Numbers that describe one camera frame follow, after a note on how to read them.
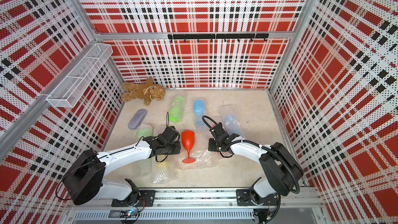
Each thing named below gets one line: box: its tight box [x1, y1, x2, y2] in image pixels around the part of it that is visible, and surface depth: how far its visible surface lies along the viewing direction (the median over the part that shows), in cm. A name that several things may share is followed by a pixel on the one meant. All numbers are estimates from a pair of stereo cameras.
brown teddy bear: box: [121, 77, 166, 106], surface depth 113 cm
